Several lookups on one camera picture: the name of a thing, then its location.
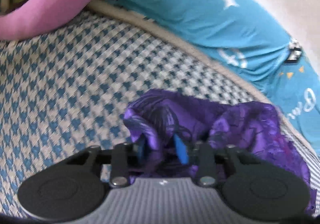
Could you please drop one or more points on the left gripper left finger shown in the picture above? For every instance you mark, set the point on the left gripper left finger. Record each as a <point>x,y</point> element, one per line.
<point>141,142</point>

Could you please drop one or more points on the blue houndstooth bed sheet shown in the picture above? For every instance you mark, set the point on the blue houndstooth bed sheet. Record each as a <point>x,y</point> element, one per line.
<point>65,151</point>

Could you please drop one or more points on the blue printed bolster pillow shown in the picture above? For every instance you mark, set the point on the blue printed bolster pillow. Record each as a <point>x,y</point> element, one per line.
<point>246,39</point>

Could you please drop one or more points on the pink plush toy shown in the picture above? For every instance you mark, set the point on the pink plush toy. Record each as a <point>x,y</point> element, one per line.
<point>37,17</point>

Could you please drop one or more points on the purple floral garment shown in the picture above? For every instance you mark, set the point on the purple floral garment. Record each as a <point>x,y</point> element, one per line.
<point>257,170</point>

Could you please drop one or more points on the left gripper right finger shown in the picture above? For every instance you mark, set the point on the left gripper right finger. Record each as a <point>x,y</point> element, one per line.
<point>181,150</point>

